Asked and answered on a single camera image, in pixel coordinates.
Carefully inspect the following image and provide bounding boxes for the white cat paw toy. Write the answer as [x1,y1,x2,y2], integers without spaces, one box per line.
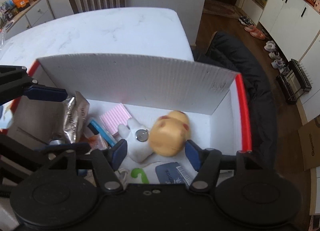
[100,103,153,163]

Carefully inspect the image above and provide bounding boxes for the brown printed carton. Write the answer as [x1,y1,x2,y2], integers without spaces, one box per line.
[297,116,320,171]

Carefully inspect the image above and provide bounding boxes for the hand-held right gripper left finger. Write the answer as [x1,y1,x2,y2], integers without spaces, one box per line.
[45,139,128,192]

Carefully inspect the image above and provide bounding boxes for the white marble patterned desktop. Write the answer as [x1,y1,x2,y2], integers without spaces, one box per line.
[0,7,195,231]

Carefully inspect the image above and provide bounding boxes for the white cable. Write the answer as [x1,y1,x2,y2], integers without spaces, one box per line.
[117,168,129,183]

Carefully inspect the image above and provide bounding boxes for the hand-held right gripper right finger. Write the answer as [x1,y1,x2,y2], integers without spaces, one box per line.
[185,140,253,193]

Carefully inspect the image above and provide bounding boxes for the black wire rack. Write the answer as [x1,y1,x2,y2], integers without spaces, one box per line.
[276,58,313,104]

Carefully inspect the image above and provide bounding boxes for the grey printed pouch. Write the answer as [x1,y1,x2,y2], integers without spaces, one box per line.
[126,161,198,186]

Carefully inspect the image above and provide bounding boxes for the gold foil snack packet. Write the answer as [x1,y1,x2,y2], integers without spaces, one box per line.
[62,91,90,144]

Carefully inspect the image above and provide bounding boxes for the white orange-print snack packet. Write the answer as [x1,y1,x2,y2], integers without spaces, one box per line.
[85,131,110,151]

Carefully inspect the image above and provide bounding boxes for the black padded jacket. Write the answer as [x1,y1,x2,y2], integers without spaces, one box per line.
[194,31,279,171]

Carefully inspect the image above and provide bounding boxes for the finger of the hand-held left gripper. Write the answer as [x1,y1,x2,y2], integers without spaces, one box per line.
[0,65,68,106]
[0,135,92,174]

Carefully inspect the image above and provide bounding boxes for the white two-door cabinet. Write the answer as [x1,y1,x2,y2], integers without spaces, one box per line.
[259,0,320,54]

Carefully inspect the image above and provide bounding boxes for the yellow spotted animal toy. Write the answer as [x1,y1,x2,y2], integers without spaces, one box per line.
[149,110,192,157]

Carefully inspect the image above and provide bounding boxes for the orange slippers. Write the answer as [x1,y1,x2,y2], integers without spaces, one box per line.
[244,26,266,40]

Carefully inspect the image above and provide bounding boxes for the dark sneakers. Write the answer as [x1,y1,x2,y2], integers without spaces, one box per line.
[239,16,254,26]

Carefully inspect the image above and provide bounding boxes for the light blue stick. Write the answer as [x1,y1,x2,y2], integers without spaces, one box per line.
[89,119,118,146]

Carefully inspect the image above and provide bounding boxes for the white side cabinet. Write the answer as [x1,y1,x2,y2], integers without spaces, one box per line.
[0,0,55,40]

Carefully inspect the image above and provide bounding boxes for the red cardboard box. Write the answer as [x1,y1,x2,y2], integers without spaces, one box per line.
[6,53,252,186]

